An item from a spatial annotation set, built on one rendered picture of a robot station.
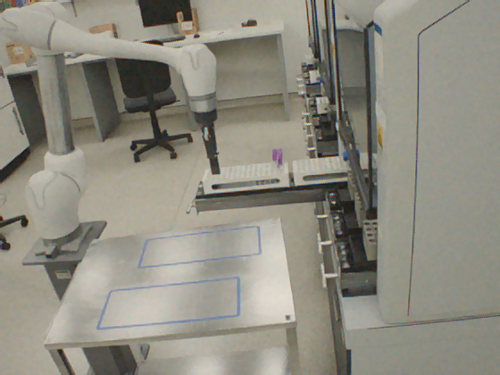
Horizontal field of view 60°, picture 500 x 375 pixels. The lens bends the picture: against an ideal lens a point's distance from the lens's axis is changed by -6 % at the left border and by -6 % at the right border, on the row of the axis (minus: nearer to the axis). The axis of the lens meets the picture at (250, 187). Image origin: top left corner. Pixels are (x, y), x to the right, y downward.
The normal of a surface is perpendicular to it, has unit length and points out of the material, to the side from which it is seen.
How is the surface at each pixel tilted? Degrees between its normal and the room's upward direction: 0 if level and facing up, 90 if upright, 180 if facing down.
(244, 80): 90
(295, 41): 90
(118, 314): 0
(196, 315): 0
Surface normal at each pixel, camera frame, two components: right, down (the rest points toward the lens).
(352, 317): -0.13, -0.88
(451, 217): -0.06, 0.47
